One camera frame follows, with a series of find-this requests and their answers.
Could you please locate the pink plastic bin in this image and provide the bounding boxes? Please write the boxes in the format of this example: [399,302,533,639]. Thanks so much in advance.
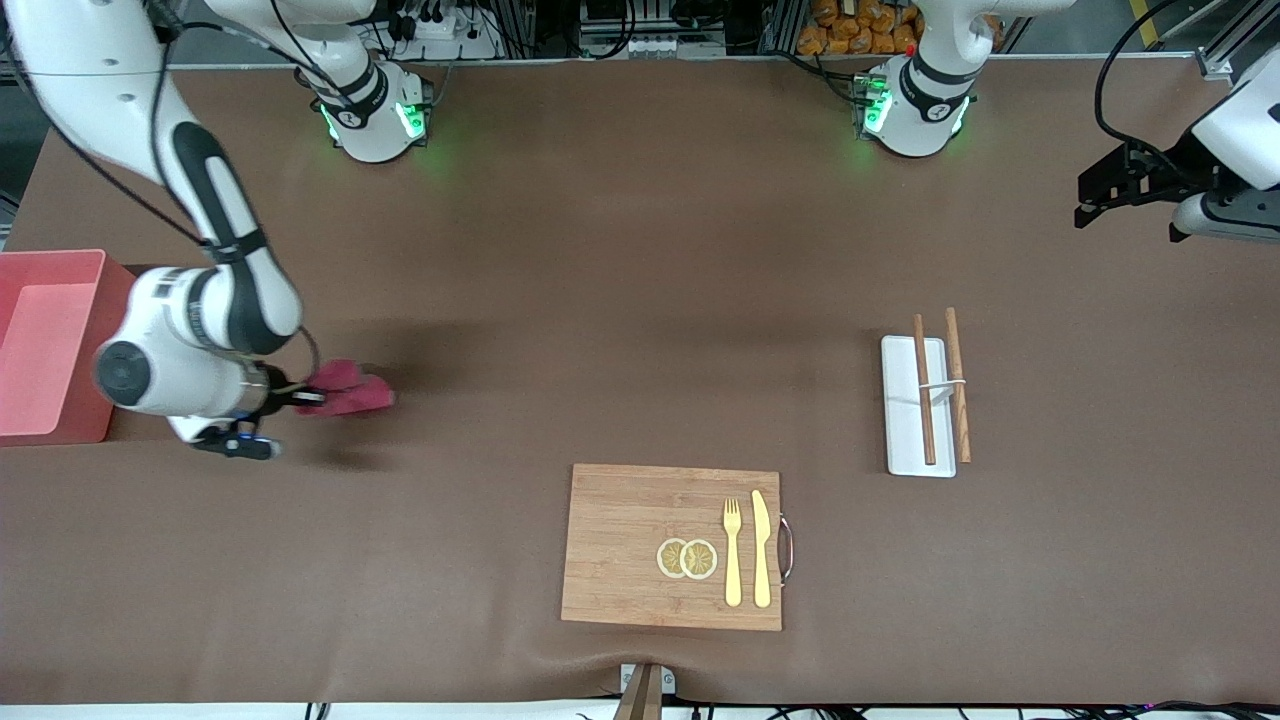
[0,249,136,447]

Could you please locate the red cloth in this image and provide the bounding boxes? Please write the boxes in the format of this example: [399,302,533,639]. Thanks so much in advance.
[298,359,397,418]

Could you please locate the white power strip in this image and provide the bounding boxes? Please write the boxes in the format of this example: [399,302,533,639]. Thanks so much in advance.
[580,0,731,59]
[395,8,498,59]

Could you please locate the wooden rod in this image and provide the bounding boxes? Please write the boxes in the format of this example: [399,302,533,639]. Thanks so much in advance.
[913,314,938,467]
[945,307,972,464]

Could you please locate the white rack base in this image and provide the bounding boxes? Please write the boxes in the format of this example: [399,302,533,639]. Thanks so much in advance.
[881,336,958,479]

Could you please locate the yellow fork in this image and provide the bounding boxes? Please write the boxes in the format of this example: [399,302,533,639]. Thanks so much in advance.
[722,497,744,608]

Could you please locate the aluminium frame profile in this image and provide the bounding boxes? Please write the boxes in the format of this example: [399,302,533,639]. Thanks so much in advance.
[1140,0,1263,83]

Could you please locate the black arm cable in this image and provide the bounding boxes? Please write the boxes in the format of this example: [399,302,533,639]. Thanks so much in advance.
[0,0,351,391]
[1093,0,1201,181]

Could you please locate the orange snack packets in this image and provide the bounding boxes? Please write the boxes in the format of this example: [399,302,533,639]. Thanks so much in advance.
[797,0,926,56]

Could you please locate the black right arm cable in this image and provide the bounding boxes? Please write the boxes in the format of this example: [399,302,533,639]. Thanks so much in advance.
[0,0,351,391]

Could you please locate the yellow knife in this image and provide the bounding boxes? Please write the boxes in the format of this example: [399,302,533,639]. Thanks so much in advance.
[751,489,773,609]

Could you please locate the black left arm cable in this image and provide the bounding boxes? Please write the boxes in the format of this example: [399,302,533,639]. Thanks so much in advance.
[1093,0,1201,181]

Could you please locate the wooden cutting board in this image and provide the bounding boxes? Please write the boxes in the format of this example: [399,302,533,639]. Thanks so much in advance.
[560,463,796,633]

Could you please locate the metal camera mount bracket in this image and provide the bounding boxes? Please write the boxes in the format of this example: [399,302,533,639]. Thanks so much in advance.
[612,663,677,720]

